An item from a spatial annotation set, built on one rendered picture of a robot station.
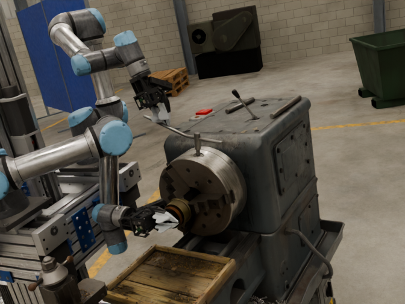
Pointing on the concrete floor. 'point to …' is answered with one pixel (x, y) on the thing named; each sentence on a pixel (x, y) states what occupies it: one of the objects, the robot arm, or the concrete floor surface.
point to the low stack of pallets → (175, 78)
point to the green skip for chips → (381, 67)
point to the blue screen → (55, 59)
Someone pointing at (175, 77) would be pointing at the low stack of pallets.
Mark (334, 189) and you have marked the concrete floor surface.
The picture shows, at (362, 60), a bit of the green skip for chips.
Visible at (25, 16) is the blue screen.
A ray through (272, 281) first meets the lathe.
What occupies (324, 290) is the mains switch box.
